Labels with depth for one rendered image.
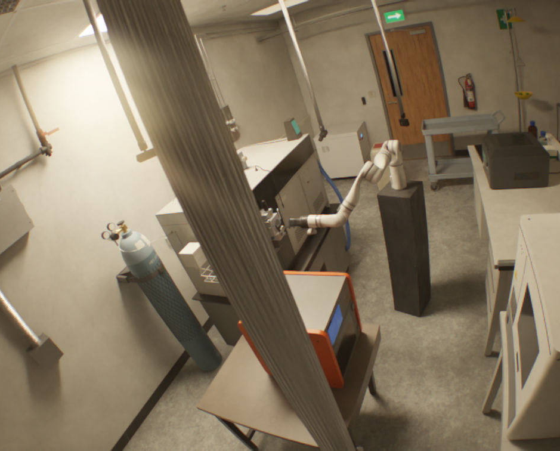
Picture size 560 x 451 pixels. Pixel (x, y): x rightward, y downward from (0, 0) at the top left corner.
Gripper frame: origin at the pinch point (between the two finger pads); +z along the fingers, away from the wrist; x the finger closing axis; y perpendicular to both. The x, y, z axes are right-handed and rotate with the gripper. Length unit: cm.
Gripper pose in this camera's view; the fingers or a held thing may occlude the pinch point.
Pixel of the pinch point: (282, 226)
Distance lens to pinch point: 189.9
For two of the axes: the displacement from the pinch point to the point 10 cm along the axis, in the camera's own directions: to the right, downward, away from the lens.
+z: -8.6, 0.4, 5.0
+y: -0.6, -10.0, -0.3
